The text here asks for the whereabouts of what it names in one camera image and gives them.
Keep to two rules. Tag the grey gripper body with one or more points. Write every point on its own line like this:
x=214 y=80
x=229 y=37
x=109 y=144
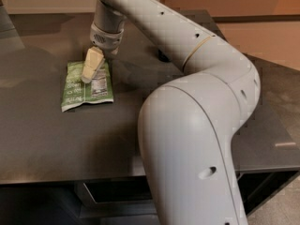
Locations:
x=107 y=38

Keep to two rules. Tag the black microwave oven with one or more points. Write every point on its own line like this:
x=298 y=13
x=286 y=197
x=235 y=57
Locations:
x=109 y=192

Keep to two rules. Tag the blue Pepsi soda can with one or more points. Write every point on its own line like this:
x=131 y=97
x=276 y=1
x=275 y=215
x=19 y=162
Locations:
x=162 y=57

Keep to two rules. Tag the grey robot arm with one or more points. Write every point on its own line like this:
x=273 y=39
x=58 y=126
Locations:
x=186 y=126

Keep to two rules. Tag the green jalapeno chip bag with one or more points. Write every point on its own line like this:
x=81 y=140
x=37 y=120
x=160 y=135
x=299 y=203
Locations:
x=77 y=93

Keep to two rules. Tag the grey shelf under table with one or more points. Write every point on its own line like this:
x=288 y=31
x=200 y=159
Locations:
x=72 y=204

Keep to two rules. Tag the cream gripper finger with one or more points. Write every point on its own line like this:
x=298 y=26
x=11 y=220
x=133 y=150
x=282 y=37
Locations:
x=93 y=62

